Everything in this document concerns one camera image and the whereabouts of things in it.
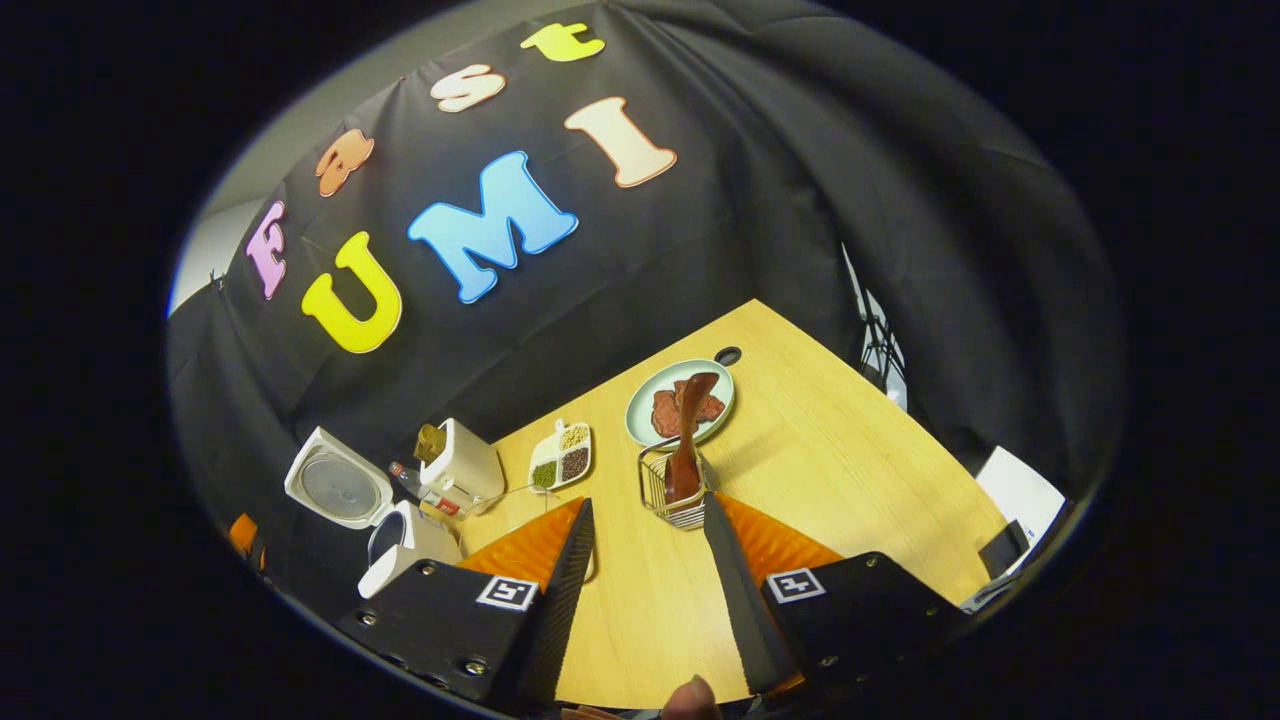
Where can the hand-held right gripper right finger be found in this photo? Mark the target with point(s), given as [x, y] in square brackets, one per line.
[745, 610]

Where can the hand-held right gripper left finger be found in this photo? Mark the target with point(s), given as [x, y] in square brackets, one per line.
[560, 610]

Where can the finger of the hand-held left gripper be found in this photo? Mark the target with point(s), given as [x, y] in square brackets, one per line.
[245, 540]

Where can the white rice cooker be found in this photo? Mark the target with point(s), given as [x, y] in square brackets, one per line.
[340, 488]

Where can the brown wooden spoon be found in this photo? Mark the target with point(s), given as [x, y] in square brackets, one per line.
[688, 440]

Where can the white divided grain dish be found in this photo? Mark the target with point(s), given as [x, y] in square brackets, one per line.
[560, 458]

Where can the white toaster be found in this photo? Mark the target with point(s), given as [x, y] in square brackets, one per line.
[465, 470]

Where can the clear plastic bottle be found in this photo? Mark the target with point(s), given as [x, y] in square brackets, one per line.
[420, 492]

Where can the brown bread slice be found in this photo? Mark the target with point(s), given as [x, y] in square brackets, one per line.
[430, 443]

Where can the pale green plate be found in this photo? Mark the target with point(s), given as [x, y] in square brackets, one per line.
[645, 400]

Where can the white box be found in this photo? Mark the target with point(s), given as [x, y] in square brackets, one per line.
[1020, 490]

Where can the metal stand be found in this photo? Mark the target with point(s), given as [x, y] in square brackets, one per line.
[880, 340]

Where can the black backdrop cloth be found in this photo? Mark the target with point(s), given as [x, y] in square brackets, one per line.
[850, 150]

